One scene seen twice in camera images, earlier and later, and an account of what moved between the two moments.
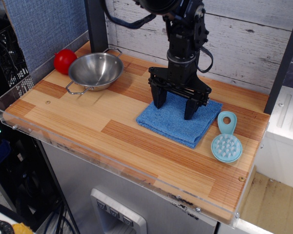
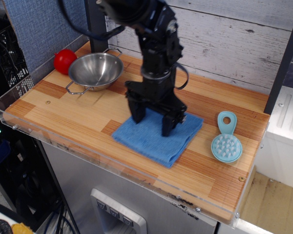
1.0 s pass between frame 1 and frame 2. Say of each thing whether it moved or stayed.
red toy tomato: stayed
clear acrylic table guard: stayed
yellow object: stayed
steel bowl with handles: stayed
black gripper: moved
